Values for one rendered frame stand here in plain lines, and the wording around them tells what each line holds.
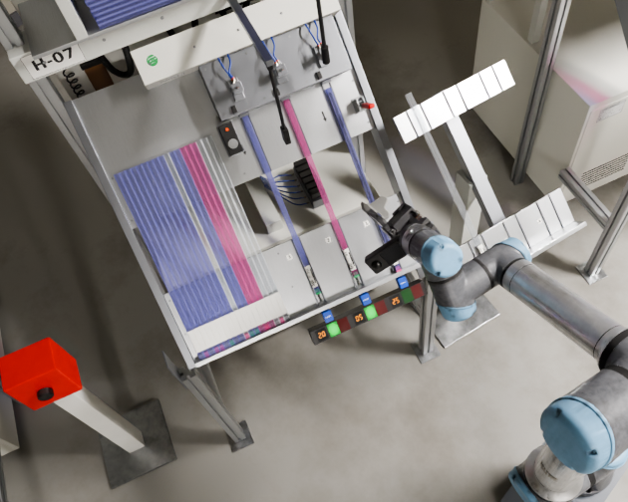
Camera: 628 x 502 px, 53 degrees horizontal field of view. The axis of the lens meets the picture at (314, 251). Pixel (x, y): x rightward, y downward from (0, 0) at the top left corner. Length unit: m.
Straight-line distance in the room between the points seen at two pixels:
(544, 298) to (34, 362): 1.23
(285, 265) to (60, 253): 1.53
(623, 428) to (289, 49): 1.06
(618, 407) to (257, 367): 1.56
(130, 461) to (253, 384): 0.50
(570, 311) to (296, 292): 0.71
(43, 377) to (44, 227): 1.42
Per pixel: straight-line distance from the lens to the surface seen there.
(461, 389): 2.32
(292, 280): 1.62
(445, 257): 1.24
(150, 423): 2.42
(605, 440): 1.08
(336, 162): 2.03
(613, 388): 1.10
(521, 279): 1.30
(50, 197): 3.17
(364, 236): 1.64
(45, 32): 1.48
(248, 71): 1.53
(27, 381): 1.75
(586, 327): 1.21
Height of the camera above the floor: 2.18
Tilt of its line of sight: 58 degrees down
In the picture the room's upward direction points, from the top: 13 degrees counter-clockwise
